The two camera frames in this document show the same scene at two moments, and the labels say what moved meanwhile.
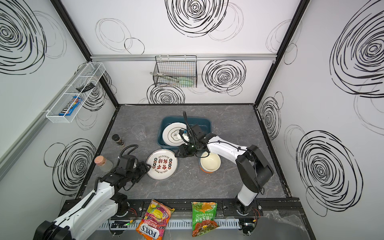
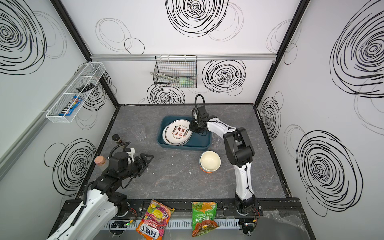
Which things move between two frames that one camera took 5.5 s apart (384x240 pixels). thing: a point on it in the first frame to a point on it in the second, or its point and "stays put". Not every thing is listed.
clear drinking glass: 138,129 stays put
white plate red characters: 164,164 to 177,131
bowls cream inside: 210,163 stays put
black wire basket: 175,71 stays put
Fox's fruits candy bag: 153,224 stays put
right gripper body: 184,149 to 195,124
